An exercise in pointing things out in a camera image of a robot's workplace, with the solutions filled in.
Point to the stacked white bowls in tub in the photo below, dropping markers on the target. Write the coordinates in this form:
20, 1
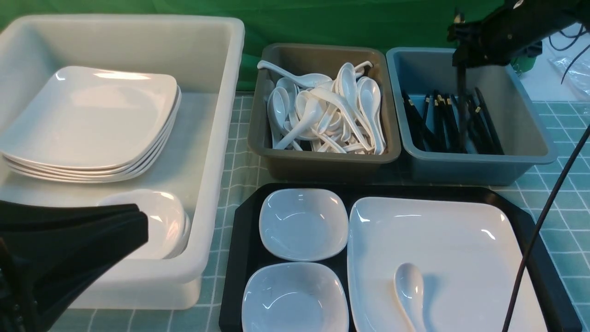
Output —
169, 224

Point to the blue-grey plastic chopstick bin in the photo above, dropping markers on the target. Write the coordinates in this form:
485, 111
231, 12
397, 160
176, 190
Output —
419, 74

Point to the small white bowl front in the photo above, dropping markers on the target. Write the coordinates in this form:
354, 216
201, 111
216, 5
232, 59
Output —
294, 297

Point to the small white square bowl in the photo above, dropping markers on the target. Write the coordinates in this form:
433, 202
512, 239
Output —
303, 224

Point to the green checkered tablecloth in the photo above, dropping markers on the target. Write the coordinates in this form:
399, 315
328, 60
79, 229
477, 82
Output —
565, 230

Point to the black chopstick gold band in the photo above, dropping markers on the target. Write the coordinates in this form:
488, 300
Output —
461, 106

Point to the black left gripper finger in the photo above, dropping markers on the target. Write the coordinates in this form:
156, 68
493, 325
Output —
51, 255

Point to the green backdrop cloth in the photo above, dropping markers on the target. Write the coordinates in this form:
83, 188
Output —
377, 24

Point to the white ceramic soup spoon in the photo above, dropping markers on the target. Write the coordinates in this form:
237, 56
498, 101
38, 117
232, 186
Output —
409, 289

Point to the pile of white spoons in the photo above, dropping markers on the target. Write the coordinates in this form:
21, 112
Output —
335, 115

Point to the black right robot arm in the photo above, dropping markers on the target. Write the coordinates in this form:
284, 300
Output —
515, 29

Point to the clear plastic bag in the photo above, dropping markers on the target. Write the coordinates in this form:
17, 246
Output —
574, 72

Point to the stack of white plates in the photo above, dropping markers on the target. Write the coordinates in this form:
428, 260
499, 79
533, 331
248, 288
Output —
91, 126

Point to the pile of black chopsticks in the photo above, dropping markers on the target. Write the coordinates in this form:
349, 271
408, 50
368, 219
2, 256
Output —
442, 124

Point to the large white square plate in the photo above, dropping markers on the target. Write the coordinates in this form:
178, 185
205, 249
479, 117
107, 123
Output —
467, 252

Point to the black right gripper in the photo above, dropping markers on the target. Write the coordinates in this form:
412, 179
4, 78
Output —
469, 52

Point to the large white plastic tub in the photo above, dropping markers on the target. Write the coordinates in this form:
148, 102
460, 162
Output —
204, 56

